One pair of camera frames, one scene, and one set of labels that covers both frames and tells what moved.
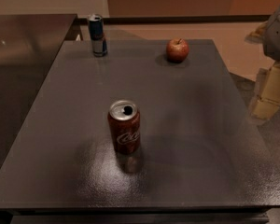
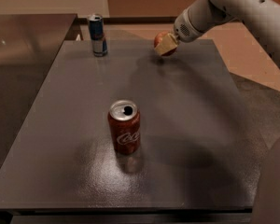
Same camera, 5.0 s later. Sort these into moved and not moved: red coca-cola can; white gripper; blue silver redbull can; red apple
Moved: red apple; white gripper
Not moved: red coca-cola can; blue silver redbull can
